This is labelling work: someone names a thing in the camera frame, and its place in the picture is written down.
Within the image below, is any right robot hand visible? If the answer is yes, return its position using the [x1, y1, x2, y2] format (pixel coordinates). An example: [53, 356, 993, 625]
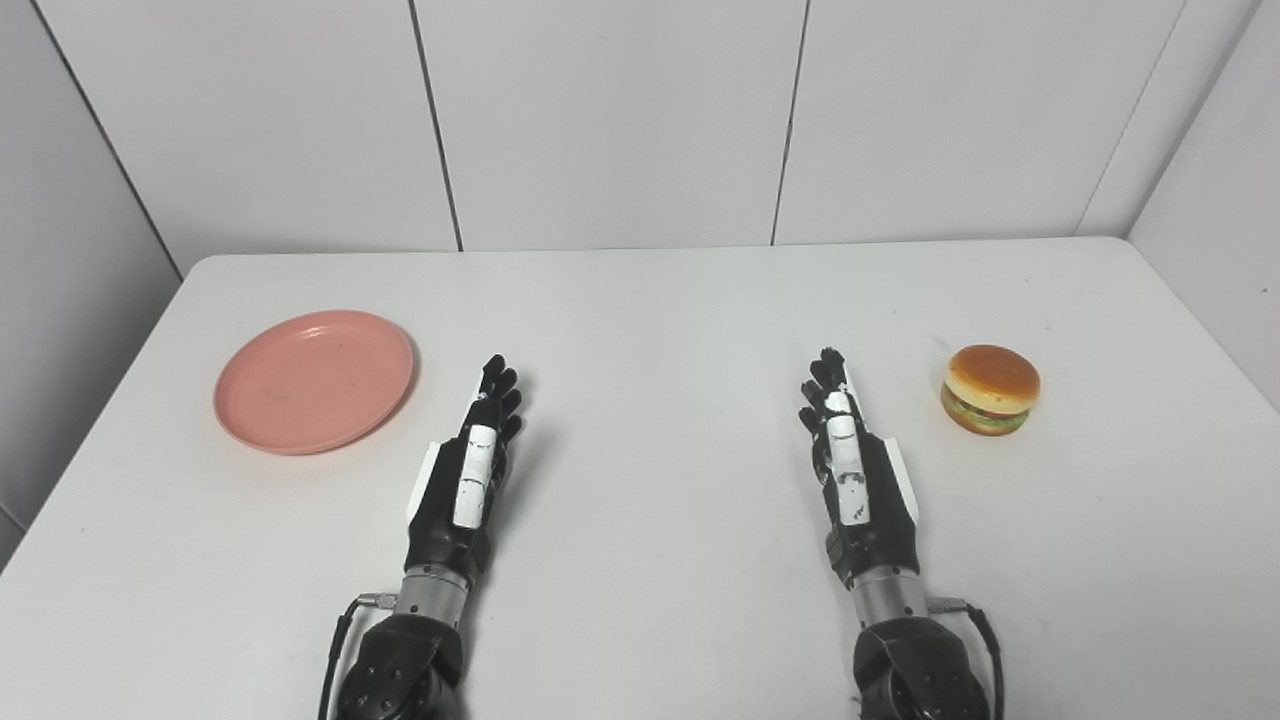
[798, 347, 921, 590]

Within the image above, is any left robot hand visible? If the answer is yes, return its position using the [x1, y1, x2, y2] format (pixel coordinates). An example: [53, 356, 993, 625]
[404, 354, 525, 586]

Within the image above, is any toy hamburger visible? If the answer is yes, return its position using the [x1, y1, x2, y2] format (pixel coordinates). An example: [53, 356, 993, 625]
[940, 345, 1042, 437]

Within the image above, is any pink round plate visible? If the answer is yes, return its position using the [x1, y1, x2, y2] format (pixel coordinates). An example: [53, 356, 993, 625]
[213, 310, 416, 457]

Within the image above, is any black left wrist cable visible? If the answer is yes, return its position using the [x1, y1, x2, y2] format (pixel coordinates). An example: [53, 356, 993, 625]
[317, 592, 399, 720]

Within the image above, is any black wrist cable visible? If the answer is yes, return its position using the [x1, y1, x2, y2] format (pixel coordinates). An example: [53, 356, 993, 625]
[317, 592, 399, 720]
[926, 595, 1006, 720]

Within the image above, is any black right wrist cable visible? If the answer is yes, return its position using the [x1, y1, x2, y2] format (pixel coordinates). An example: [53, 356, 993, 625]
[926, 595, 1006, 720]

